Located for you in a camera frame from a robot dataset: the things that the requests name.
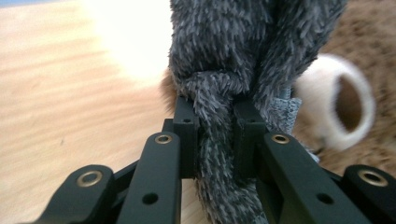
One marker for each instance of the grey fluffy cloth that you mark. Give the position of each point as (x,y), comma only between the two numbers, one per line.
(224,46)

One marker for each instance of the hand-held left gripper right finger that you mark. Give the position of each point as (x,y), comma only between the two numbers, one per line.
(299,180)

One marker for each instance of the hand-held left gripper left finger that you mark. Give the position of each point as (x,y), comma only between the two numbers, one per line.
(155,180)

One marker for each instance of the brown teddy bear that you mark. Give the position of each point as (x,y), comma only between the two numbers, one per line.
(370,46)

